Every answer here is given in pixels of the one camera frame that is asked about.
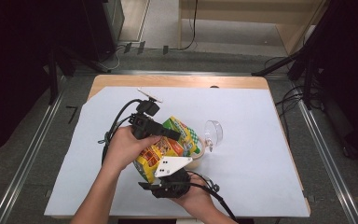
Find light wooden shelf unit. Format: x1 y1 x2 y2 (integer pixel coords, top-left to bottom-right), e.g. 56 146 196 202
177 0 327 57

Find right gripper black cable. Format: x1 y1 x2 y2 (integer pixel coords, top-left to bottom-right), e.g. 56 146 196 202
186 170 241 223

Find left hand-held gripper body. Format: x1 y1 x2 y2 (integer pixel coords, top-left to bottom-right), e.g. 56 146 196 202
130 88 163 139

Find black metal stand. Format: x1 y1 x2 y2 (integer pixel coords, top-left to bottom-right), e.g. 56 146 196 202
251 0 358 110

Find light blue table mat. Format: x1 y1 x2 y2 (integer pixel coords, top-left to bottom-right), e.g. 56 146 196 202
43 86 311 218

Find dark cabinet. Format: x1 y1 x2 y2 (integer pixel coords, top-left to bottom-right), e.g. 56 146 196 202
82 0 126 63

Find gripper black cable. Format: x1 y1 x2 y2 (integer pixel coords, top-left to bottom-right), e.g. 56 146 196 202
97 98 144 166
186 170 241 223

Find hanging black cable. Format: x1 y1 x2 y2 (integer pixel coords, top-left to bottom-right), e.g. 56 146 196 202
180 0 200 51

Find yellow spouted refill pouch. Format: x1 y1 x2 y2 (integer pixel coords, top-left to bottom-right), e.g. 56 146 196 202
133 115 200 185

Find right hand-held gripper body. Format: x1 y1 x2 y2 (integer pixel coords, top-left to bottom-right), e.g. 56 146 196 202
152 156 194 199

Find white floor cable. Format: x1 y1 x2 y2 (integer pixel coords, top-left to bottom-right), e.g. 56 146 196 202
101 46 121 71

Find metal floor rail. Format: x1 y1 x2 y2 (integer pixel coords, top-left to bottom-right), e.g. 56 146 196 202
74 69 293 77
0 90 65 224
292 80 358 224

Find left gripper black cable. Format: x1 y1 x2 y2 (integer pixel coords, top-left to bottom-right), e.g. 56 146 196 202
97 98 144 166

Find clear glass measuring cup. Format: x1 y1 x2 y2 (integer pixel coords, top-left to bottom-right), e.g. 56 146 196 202
183 119 224 171

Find black floor cables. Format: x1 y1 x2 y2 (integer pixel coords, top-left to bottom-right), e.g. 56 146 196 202
273 84 307 146

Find person's left hand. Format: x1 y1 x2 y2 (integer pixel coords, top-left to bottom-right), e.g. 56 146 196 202
103 125 162 171

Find person's right hand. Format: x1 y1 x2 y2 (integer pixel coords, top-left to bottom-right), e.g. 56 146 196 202
171 175 217 216

